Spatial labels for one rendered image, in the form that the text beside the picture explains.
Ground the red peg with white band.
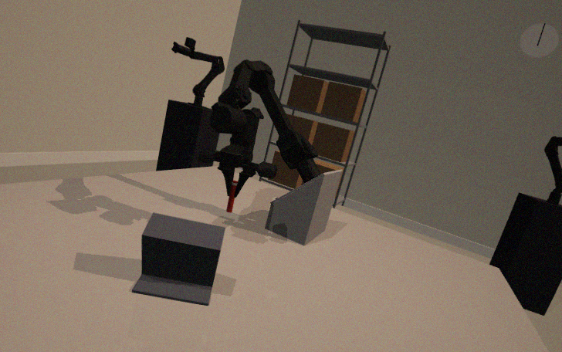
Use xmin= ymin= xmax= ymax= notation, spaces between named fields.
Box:
xmin=226 ymin=181 xmax=238 ymax=213

